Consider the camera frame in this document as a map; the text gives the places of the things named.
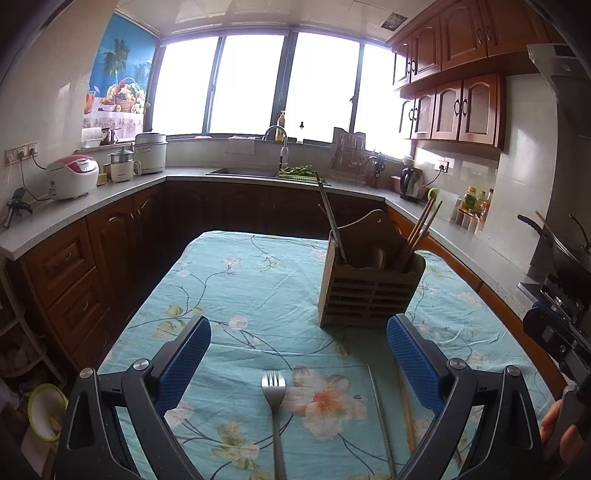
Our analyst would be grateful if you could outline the upper wooden wall cabinets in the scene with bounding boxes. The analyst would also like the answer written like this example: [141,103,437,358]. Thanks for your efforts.
[387,0,564,149]

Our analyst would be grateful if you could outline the chrome sink faucet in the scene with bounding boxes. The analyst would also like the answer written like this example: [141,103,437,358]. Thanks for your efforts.
[261,125,291,174]

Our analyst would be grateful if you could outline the large white rice cooker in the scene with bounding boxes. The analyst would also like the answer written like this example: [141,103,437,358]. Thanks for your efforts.
[133,132,167,175]

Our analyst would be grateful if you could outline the silver metal fork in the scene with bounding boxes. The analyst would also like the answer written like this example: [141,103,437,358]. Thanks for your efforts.
[260,371,287,480]

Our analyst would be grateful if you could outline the green vegetables in basket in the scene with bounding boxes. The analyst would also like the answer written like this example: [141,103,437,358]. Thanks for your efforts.
[279,165,317,182]

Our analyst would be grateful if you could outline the tropical fruit window poster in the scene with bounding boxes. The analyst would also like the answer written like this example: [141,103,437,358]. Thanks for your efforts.
[83,14,158,140]

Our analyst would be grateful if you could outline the black wok on stove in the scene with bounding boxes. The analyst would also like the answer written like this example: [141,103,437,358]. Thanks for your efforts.
[517,212,590,278]

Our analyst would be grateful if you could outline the translucent plastic jug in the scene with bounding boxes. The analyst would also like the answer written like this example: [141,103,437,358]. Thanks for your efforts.
[428,187,460,221]

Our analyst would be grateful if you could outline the teal floral tablecloth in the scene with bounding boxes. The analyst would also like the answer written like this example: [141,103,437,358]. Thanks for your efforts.
[98,230,555,480]

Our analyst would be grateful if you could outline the right human hand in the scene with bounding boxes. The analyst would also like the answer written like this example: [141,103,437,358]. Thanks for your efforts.
[540,400,585,465]

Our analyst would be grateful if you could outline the green rimmed white bowl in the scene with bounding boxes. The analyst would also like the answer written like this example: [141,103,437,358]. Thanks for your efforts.
[27,384,68,443]

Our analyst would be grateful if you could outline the small white electric pot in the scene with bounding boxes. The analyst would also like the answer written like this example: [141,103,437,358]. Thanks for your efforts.
[109,147,142,183]

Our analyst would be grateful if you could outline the white pink rice cooker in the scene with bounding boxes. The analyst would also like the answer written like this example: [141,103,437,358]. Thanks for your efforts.
[46,155,99,200]

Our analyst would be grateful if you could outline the yellow oil bottle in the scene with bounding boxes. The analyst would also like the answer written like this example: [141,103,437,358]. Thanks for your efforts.
[462,186,477,214]

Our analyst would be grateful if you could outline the dark metal chopstick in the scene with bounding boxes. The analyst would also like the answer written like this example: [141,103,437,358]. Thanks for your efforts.
[367,364,398,479]

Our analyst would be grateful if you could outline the brown wooden chopstick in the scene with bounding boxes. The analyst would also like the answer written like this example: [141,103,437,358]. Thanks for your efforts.
[397,197,435,271]

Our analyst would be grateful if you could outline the wooden dish rack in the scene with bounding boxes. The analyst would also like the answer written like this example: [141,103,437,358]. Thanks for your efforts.
[329,127,368,177]

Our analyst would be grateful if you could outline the wooden utensil holder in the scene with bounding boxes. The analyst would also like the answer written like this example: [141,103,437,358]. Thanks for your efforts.
[318,209,426,328]

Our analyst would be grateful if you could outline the stainless electric kettle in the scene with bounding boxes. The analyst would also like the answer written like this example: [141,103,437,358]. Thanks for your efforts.
[400,167,424,203]

